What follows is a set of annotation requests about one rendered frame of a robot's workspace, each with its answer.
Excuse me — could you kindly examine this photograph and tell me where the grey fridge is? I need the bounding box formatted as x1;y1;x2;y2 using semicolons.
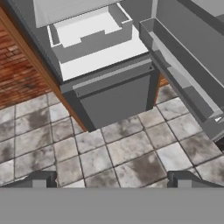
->
0;0;162;133

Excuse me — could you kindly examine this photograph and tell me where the grey freezer drawer front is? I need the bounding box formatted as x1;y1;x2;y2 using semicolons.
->
78;73;151;131

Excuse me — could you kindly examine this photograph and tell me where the brown wooden cabinet side panel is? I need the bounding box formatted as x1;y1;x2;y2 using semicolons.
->
0;6;89;133

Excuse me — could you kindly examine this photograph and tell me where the white fridge drawer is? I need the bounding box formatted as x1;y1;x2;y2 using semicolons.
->
46;2;134;64

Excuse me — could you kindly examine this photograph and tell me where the grey fridge door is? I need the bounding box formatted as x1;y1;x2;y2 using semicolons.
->
139;0;224;144

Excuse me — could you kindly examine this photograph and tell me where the grey freezer drawer handle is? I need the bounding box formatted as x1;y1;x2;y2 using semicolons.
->
72;64;155;98

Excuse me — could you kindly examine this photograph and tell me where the pale glass fridge shelf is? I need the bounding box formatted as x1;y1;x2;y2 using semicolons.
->
32;0;123;29

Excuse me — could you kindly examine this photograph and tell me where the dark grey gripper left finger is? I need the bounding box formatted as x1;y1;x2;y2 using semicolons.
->
0;170;59;188

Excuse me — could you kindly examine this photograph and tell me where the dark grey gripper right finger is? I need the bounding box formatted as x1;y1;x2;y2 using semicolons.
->
167;170;224;188

